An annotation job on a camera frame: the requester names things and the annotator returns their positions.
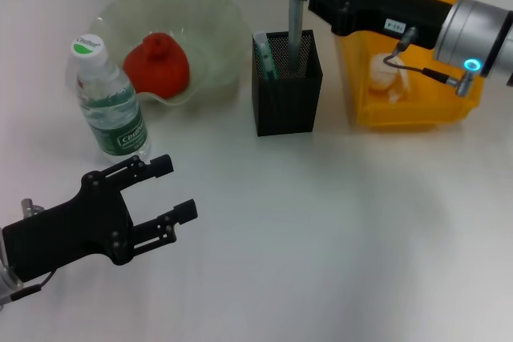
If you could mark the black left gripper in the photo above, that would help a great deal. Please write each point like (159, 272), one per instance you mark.
(72, 230)

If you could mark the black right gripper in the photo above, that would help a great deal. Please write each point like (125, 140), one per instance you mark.
(360, 1)

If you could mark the silver glitter pen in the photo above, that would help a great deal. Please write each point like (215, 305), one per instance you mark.
(296, 25)

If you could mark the green utility knife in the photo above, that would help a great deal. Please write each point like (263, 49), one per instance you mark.
(265, 55)

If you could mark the clear green-label water bottle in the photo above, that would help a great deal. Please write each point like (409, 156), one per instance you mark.
(116, 117)

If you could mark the white paper ball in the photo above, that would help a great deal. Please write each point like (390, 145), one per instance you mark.
(380, 75)

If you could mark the red-orange toy orange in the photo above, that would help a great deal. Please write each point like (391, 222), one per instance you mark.
(156, 69)

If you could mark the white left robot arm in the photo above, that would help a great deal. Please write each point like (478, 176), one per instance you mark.
(8, 286)

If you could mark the translucent wavy fruit plate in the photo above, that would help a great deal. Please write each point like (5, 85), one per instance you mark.
(216, 37)

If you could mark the black mesh pen holder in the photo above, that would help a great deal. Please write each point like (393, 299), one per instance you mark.
(284, 105)

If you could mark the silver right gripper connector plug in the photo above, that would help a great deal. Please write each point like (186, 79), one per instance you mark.
(409, 37)

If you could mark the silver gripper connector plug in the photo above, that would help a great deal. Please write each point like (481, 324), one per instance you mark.
(29, 208)
(409, 37)

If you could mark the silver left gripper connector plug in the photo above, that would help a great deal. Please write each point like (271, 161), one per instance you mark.
(29, 208)

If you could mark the yellow plastic bin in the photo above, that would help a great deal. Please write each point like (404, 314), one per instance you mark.
(421, 105)

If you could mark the silver right wrist connector plug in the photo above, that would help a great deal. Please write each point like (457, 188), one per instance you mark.
(463, 82)

